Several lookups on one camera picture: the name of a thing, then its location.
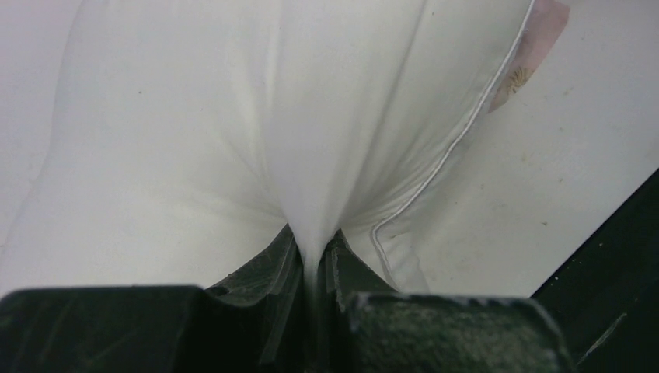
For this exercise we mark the white pillow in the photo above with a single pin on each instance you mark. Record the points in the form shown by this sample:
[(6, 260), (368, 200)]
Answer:
[(186, 134)]

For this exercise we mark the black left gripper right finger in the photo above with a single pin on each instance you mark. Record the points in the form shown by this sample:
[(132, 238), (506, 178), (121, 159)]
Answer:
[(347, 282)]

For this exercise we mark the purple pink printed pillowcase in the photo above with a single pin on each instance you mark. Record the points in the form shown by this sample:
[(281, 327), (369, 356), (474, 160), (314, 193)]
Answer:
[(545, 24)]

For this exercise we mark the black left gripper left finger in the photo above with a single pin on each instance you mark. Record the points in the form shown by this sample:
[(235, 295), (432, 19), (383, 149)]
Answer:
[(260, 313)]

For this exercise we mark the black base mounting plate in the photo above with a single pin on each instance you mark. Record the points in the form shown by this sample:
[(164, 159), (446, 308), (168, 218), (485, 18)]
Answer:
[(605, 296)]

